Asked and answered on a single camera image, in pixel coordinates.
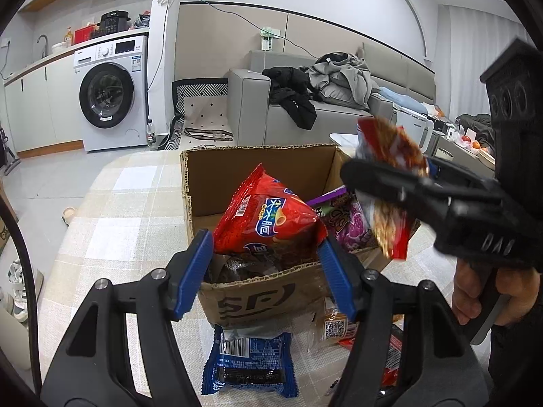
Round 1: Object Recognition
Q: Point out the red black snack packet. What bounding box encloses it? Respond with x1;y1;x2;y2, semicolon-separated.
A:
339;322;406;387

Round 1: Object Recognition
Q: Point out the brown cardboard box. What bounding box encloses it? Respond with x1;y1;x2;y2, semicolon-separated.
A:
180;144;420;329

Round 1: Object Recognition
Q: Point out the light blue cloth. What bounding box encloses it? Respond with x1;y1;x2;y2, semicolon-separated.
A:
379;87;425;111

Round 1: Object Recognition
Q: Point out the checkered beige tablecloth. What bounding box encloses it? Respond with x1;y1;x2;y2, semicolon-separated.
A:
36;148;493;407

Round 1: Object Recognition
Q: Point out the black jacket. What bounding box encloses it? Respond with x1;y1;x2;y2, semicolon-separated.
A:
262;66;318;130

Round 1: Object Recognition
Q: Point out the dark green jacket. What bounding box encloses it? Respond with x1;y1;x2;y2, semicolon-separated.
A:
456;114;497;149

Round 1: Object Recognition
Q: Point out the blue snack packet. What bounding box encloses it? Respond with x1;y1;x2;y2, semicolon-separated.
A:
200;324;298;399

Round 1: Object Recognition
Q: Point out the purple silver snack packet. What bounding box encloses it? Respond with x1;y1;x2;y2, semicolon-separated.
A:
306;186;378;252

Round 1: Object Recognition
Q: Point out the white washing machine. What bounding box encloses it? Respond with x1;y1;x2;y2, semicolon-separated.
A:
73;35;150;153

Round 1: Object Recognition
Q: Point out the white green sneaker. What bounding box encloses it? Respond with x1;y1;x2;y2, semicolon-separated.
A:
6;258;44;323

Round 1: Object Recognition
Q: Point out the grey clothes pile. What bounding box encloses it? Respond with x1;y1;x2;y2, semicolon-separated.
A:
299;52;380;109

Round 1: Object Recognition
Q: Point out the black pressure cooker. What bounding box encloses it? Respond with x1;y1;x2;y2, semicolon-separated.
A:
97;9;129;37

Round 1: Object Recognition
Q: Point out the printed cardboard box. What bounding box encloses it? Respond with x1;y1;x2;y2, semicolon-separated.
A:
0;182;20;259

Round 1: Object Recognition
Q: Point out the person's right forearm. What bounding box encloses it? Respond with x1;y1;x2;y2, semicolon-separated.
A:
488;326;543;407

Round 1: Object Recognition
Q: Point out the grey sofa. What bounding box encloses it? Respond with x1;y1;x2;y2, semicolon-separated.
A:
228;41;437;147

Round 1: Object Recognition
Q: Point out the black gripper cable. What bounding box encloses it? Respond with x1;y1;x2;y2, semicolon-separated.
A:
0;197;43;395

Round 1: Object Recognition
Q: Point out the white electric kettle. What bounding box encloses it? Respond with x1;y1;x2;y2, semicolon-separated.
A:
394;108;435;155

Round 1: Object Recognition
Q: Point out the red triangular snack bag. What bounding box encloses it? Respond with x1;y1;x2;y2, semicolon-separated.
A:
213;163;327;255

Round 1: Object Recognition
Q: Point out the red white noodle snack packet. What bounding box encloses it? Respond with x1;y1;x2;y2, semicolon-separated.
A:
355;116;430;260

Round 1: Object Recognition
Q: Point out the white lower cabinet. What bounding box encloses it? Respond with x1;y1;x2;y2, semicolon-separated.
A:
4;53;86;153

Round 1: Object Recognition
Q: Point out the clear bread packet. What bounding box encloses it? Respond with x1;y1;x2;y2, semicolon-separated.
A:
307;297;361;350

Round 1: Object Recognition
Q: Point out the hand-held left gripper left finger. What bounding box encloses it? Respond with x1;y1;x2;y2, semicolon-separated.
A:
40;229;215;407

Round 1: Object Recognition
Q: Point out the red box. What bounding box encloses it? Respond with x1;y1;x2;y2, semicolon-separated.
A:
73;24;97;45

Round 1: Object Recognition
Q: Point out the white wall socket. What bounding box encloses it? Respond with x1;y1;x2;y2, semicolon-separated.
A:
259;27;281;52

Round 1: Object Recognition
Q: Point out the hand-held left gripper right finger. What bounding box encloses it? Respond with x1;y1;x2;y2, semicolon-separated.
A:
317;235;490;407

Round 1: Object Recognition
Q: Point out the dark wall cable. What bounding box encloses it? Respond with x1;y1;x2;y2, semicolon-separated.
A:
182;0;321;58

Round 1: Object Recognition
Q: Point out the person's right hand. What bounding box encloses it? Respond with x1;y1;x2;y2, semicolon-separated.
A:
452;259;542;340

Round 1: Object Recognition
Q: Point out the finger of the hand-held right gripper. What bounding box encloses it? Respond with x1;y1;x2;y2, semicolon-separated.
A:
426;156;505;198
340;159;456;213

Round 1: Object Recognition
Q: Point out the grey floor mop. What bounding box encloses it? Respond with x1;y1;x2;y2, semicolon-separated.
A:
0;127;20;175

